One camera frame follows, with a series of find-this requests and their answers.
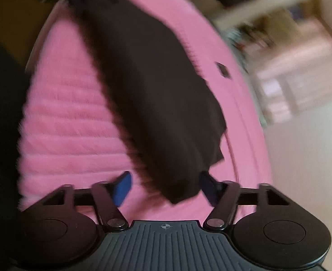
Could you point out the black smartphone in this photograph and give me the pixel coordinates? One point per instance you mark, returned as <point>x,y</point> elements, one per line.
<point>222,70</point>

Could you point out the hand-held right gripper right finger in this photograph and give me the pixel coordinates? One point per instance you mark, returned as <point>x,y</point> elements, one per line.
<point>209,187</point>

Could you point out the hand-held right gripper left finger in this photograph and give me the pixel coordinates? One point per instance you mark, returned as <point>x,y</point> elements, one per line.
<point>123,185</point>

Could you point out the dark brown long-sleeved shirt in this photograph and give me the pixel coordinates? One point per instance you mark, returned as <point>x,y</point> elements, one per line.
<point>160,104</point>

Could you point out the pink ribbed blanket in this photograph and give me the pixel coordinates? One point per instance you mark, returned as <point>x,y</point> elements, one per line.
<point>70,124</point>

